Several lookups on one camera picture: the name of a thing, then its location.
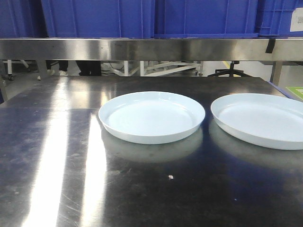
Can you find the large blue crate left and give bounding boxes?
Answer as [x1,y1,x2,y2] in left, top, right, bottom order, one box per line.
[41,0,155,39]

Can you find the black tape strip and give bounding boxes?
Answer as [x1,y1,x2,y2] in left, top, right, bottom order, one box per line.
[265,38,276,54]

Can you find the large blue crate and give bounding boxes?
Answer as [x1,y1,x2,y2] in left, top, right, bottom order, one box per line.
[154,0,258,38]
[41,0,155,39]

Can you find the steel rack leg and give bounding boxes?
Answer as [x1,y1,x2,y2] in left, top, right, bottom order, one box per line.
[269,61,283,86]

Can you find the white label on crate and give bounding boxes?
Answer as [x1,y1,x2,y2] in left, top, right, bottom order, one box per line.
[290,8,303,32]

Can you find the person legs in background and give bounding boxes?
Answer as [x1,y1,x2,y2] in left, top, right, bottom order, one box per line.
[76,61,102,76]

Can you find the light blue round plate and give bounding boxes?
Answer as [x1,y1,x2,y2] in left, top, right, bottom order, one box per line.
[98,91,205,144]

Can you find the large blue crate right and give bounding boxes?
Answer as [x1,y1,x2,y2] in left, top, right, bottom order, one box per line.
[154,0,258,38]

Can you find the black office chair base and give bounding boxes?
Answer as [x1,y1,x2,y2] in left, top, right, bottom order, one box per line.
[208,61,250,77]

